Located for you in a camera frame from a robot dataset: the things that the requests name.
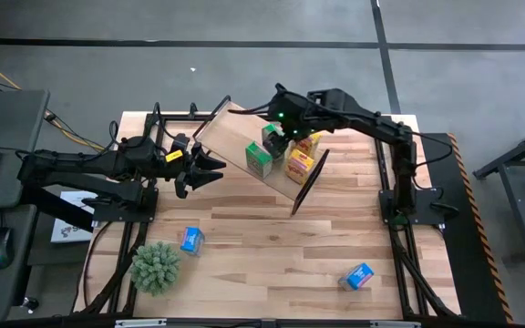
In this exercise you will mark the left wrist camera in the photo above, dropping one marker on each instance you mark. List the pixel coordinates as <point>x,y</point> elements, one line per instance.
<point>181,142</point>

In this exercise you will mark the black hazard-striped floor mat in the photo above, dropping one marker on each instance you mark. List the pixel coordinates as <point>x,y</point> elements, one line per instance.
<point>467,273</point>

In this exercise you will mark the black metal stand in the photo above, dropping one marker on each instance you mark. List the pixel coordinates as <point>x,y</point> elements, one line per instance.
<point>515,205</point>

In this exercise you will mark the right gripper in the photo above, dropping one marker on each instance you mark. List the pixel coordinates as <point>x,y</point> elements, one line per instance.
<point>290,114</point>

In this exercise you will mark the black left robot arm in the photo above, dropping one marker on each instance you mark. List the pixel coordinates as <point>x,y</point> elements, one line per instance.
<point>85,164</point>

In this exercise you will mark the green artificial plant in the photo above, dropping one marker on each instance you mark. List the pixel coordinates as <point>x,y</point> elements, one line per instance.
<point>155,269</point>

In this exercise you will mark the white cardboard box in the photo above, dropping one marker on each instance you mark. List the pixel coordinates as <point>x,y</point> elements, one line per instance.
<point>68,230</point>

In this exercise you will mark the black table frame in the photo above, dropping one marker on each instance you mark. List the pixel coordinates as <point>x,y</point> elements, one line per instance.
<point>358,118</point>

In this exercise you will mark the desk caster wheel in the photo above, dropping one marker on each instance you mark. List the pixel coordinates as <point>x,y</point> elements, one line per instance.
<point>29,304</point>

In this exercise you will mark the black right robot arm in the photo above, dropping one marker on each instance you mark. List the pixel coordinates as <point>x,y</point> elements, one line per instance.
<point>372,125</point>

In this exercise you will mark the blue Rice Krispies box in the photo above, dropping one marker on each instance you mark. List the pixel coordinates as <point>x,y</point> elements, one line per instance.
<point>192,240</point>
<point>356,276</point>

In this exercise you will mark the black computer mouse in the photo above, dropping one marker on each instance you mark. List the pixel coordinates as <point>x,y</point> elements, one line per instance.
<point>0,246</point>

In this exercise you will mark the wooden shelf with black frame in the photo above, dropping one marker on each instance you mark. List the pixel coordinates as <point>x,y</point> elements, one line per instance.
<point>226,136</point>

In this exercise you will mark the grey desk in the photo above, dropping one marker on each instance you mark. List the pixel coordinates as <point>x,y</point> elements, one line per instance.
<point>12,136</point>

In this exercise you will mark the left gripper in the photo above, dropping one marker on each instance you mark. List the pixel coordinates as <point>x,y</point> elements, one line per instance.
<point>182,166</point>

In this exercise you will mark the black rig crossbar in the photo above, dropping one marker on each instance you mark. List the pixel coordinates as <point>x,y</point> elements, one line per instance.
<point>262,324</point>

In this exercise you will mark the yellow Corn Pops box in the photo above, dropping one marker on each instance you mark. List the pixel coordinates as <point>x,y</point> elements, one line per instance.
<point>300,166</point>
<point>309,145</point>

